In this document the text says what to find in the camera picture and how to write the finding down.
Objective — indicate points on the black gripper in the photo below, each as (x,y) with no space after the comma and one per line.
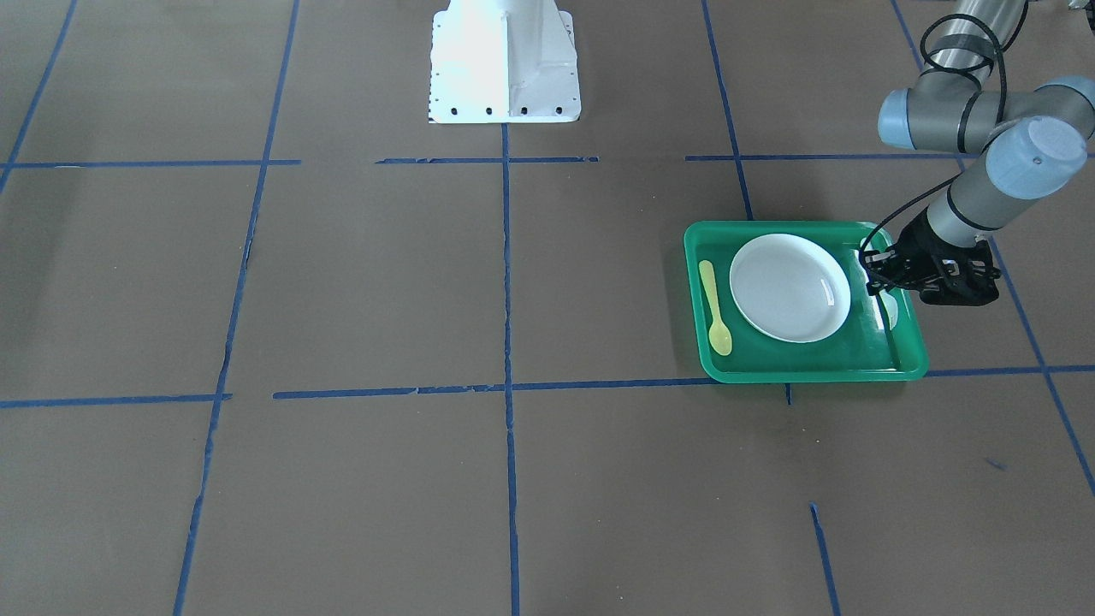
(915,248)

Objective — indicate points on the pale green plastic fork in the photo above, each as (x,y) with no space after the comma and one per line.
(890,306)

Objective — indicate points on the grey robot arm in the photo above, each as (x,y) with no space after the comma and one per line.
(1027,146)

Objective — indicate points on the white round plate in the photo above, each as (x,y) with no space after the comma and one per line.
(789,288)

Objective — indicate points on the green plastic tray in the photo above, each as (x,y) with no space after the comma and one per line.
(863,350)

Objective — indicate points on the yellow plastic spoon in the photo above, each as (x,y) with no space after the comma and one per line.
(718,334)

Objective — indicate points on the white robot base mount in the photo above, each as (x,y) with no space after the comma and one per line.
(501,62)

